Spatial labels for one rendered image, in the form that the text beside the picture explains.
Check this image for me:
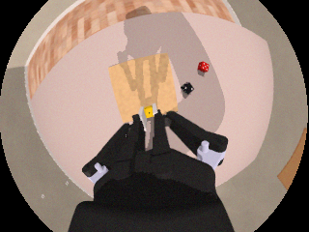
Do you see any black die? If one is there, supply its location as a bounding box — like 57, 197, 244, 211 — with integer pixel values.
181, 82, 194, 94

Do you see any yellow die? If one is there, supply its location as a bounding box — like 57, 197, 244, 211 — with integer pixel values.
144, 105, 154, 118

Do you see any red die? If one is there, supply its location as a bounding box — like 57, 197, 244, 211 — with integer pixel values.
198, 62, 209, 73

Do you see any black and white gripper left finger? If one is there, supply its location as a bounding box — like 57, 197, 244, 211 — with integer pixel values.
82, 106, 147, 186

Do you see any tan flat mat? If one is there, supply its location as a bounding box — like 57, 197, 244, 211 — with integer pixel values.
108, 53, 179, 123

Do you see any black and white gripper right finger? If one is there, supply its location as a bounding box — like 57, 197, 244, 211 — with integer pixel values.
151, 103, 228, 181

